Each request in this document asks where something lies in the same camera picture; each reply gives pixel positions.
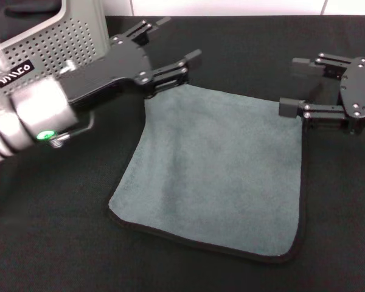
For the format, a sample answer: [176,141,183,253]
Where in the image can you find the black tablecloth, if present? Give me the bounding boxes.
[0,15,365,292]

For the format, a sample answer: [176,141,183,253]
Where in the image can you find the yellow and grey-green towel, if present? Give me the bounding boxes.
[106,83,308,264]

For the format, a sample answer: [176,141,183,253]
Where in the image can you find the black cloth lining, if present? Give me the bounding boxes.
[0,0,64,42]

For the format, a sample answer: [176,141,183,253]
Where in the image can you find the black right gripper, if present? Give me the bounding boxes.
[278,52,365,136]

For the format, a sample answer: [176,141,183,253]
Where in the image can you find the left arm cable with plug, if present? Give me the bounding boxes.
[50,111,96,149]

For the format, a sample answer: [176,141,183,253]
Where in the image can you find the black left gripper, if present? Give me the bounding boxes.
[56,16,203,112]

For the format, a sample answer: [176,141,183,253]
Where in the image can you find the grey perforated storage box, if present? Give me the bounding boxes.
[0,0,110,99]

